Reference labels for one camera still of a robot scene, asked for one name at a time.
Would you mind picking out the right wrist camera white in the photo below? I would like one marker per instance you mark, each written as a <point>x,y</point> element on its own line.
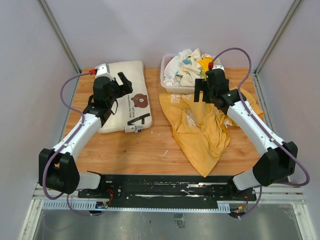
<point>218,66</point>

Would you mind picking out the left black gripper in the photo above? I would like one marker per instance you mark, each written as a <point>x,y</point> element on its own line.
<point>126,88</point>

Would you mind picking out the yellow pillowcase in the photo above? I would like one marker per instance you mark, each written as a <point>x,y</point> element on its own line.
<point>212,143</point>

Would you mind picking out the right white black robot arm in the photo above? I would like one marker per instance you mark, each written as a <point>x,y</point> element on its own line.
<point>276,157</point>

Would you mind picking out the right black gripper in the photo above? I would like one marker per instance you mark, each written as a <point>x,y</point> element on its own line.
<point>199,86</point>

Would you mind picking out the translucent plastic bin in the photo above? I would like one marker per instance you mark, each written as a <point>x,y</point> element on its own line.
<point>177,90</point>

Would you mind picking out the right aluminium frame post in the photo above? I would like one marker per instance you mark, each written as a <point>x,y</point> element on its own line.
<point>294,7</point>

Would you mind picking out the yellow cloth in bin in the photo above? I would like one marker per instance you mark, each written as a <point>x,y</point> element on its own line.
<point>204,63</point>

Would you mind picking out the left aluminium frame post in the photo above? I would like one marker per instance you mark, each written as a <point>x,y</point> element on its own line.
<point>58,33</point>

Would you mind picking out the grey slotted cable duct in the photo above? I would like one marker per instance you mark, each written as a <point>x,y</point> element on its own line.
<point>92,205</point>

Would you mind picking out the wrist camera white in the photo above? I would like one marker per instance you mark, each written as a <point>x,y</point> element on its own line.
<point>103,70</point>
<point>218,66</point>

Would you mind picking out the white printed cloth in bin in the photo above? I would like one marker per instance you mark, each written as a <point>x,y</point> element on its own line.
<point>183,69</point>

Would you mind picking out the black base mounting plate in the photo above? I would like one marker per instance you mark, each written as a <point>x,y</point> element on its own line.
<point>167,190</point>

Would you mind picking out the aluminium frame post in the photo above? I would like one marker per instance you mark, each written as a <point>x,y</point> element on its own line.
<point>58,33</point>
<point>294,7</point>

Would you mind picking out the white pillow with bear print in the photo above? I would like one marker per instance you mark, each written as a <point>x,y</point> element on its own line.
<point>134,110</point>

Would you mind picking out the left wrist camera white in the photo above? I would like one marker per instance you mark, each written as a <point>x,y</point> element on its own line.
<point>103,70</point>

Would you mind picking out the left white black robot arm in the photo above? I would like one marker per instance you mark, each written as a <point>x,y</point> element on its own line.
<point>57,166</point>

